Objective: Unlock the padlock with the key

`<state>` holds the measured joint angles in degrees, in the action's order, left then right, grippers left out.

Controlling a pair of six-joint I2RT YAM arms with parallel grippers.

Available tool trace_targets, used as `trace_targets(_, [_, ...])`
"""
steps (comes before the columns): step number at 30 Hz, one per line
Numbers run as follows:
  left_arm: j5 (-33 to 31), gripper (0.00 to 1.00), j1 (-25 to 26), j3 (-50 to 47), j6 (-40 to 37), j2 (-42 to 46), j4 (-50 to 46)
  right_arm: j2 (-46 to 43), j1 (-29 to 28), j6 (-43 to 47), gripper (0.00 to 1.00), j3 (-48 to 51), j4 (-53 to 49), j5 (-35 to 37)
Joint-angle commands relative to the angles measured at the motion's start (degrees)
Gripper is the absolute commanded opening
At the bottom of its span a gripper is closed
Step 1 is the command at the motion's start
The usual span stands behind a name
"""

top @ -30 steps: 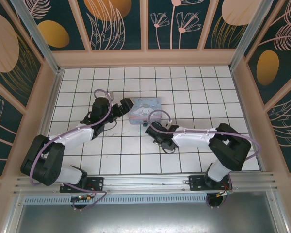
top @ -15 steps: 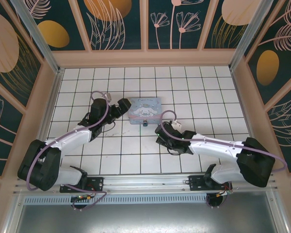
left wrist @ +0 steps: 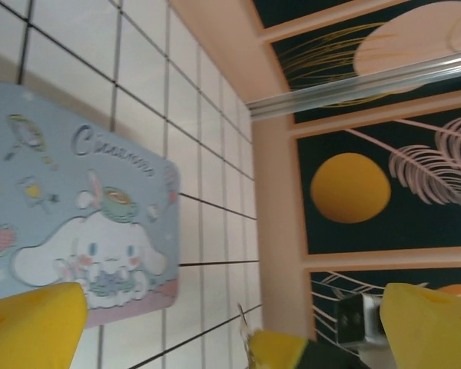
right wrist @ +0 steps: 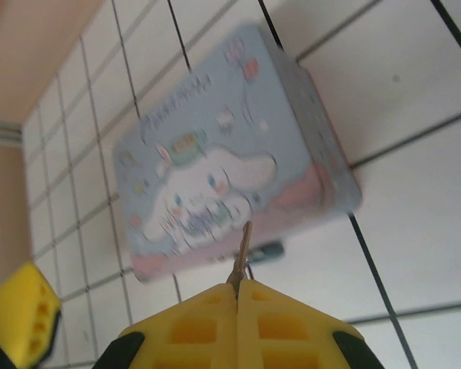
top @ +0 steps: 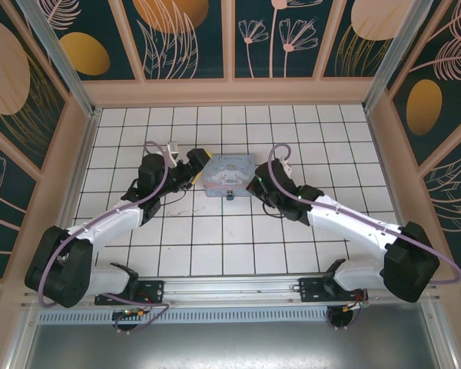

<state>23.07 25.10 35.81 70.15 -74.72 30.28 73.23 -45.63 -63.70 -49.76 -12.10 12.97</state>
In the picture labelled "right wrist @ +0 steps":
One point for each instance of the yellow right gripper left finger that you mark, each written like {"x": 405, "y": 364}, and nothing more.
{"x": 223, "y": 338}

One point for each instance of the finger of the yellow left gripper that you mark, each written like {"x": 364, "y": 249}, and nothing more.
{"x": 19, "y": 303}

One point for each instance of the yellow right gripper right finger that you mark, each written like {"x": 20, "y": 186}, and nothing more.
{"x": 250, "y": 338}

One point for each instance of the blue cartoon tin box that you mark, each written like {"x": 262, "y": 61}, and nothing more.
{"x": 215, "y": 134}

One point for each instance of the aluminium table side rail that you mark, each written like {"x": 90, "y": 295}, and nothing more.
{"x": 0, "y": 132}

